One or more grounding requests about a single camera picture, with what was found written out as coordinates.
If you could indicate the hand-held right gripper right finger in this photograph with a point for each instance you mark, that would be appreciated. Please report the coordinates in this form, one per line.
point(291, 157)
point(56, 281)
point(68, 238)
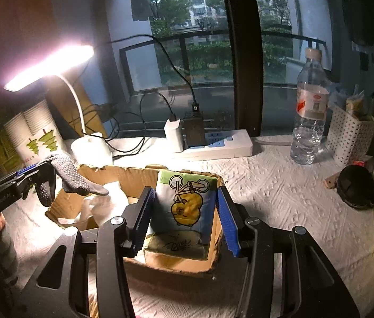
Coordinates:
point(228, 225)

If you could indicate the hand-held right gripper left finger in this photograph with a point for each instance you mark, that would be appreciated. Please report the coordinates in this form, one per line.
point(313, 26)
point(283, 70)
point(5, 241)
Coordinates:
point(142, 220)

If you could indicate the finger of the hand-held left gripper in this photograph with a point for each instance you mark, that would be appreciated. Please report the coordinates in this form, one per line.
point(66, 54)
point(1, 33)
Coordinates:
point(28, 169)
point(29, 184)

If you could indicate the grey dotted glove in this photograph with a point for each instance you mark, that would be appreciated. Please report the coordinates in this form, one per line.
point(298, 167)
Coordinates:
point(71, 175)

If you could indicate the brown cardboard box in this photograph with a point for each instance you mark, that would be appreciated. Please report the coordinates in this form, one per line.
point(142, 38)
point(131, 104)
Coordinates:
point(180, 266)

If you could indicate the person's left forearm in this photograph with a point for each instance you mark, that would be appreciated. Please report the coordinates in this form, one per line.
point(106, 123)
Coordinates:
point(6, 258)

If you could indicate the green yellow packet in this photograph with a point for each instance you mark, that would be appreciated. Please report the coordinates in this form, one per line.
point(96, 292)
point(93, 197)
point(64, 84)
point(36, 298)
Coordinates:
point(0, 149)

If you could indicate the white cloth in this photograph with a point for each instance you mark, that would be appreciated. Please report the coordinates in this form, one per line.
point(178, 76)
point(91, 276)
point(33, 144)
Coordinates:
point(107, 205)

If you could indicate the stack of paper cups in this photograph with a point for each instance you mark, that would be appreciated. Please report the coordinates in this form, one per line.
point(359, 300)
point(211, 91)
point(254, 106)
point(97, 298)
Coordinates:
point(34, 129)

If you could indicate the green tissue packet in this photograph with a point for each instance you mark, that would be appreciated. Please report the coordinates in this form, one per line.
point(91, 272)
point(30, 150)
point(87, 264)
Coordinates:
point(173, 246)

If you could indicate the white textured table cover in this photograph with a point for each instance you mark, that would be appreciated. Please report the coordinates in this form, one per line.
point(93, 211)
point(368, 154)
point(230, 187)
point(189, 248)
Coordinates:
point(289, 238)

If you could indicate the white desk lamp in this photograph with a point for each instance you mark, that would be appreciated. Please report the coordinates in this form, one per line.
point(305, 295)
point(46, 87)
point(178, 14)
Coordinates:
point(91, 149)

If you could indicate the brown cardboard sheet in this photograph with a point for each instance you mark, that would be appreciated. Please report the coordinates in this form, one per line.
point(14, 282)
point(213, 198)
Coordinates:
point(69, 102)

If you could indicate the white power strip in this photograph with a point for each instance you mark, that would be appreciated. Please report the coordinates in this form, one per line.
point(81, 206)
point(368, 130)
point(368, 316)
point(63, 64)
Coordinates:
point(226, 145)

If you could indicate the white charger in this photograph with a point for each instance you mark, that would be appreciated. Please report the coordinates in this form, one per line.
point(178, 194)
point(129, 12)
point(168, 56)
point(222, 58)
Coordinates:
point(173, 135)

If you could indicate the black power adapter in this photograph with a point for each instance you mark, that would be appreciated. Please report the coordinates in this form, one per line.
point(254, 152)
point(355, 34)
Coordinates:
point(193, 131)

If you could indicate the clear plastic water bottle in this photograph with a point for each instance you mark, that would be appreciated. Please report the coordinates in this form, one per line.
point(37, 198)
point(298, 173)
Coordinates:
point(308, 132)

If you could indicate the black round case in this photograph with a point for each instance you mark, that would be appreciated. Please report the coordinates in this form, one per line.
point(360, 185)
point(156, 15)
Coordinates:
point(354, 185)

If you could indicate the small red box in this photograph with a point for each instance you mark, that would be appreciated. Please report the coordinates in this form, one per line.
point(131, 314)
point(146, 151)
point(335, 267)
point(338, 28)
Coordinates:
point(361, 164)

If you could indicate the white perforated basket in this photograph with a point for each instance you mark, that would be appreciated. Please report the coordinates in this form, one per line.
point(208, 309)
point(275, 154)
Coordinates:
point(349, 139)

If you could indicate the pale snack packet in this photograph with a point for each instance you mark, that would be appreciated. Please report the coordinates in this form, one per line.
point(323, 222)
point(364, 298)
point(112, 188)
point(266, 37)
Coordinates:
point(356, 106)

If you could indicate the black balcony railing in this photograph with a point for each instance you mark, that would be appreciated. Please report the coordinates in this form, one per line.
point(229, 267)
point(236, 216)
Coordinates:
point(207, 36)

